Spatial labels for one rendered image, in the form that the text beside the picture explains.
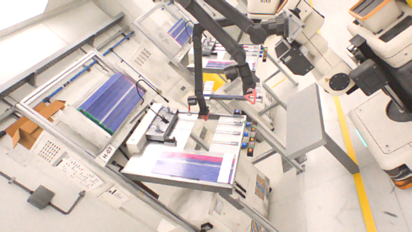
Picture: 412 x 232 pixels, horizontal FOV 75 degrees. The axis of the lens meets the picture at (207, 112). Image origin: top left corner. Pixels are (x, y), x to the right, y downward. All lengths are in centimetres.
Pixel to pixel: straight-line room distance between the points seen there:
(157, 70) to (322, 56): 193
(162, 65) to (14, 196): 187
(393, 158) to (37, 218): 289
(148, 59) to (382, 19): 219
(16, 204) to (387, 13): 313
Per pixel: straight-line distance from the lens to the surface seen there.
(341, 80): 158
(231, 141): 186
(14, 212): 310
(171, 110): 212
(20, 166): 324
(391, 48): 142
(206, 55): 310
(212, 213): 187
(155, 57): 294
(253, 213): 169
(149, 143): 196
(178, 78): 296
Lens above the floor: 150
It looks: 15 degrees down
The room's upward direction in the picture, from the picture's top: 48 degrees counter-clockwise
